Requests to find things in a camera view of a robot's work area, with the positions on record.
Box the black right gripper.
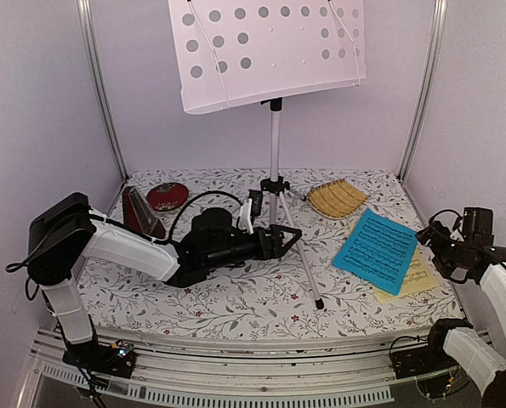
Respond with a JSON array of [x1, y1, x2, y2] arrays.
[[417, 221, 474, 279]]

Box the aluminium frame post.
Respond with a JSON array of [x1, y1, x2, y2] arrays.
[[397, 0, 448, 184], [77, 0, 129, 183]]

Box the blue sheet music page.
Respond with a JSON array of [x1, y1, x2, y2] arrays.
[[333, 209, 418, 296]]

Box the clear plastic metronome cover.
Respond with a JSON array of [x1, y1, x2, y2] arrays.
[[128, 187, 158, 235]]

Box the woven bamboo tray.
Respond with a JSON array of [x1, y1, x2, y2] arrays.
[[306, 179, 368, 219]]

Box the front aluminium rail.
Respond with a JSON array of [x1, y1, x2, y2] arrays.
[[17, 328, 480, 407]]

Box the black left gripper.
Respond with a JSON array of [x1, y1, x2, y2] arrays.
[[205, 224, 304, 273]]

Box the red floral round box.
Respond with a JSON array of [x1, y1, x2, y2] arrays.
[[146, 182, 190, 212]]

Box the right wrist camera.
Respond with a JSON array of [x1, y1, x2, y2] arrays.
[[462, 207, 494, 247]]

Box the left aluminium frame post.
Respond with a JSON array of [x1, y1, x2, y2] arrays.
[[77, 0, 129, 183]]

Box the right aluminium frame post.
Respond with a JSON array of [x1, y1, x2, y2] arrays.
[[397, 0, 448, 184]]

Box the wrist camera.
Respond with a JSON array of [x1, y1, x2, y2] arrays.
[[462, 207, 494, 247], [237, 190, 264, 235]]

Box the yellow paper sheet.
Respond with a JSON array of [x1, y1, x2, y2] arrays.
[[375, 248, 438, 303]]

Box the dark red wooden metronome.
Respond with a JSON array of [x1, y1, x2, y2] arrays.
[[122, 186, 166, 240]]

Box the white tripod music stand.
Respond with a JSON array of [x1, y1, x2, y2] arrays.
[[167, 0, 371, 310]]

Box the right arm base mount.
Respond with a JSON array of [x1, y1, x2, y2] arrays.
[[389, 319, 473, 401]]

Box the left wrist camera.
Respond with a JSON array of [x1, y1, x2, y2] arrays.
[[237, 190, 264, 235]]

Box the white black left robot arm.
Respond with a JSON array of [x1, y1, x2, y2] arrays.
[[5, 191, 302, 369]]

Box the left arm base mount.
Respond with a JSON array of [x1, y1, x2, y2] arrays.
[[63, 333, 137, 379]]

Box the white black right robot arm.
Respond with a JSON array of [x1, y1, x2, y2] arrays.
[[416, 207, 506, 407]]

